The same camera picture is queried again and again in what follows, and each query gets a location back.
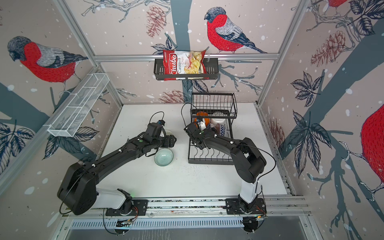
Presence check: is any pale green glazed bowl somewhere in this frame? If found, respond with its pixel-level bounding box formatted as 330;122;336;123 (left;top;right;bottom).
154;149;174;167

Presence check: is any white ceramic bowl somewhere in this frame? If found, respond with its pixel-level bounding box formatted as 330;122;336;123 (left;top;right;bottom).
210;118;227;128

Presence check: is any orange plastic bowl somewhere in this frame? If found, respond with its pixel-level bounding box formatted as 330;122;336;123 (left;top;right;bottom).
194;112;210;127

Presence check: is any blue patterned bowl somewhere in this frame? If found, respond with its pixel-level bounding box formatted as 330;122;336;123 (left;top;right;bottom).
215;124;227;137

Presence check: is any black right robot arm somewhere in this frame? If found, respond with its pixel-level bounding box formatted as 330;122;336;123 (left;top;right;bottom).
184;123;267;207

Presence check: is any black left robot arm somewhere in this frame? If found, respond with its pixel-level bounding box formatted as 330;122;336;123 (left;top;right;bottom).
57;123;177;216

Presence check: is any red cassava chips bag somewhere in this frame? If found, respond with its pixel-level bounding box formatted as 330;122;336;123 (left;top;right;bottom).
163;50;207;75

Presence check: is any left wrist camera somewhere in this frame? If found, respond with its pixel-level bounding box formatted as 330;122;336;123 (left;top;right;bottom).
157;120;165;127

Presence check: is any black wire dish rack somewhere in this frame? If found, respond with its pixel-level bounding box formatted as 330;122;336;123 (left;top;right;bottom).
188;93;238;166

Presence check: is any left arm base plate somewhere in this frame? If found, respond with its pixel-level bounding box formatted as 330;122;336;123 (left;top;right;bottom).
105;200;149;217

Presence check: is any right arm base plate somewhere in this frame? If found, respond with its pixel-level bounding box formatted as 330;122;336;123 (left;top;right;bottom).
224;198;267;216

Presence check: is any black wall basket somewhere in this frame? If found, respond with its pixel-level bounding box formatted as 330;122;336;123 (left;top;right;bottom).
154;59;219;81

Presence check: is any aluminium mounting rail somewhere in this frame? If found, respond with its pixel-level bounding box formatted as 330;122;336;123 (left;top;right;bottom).
64;195;311;218

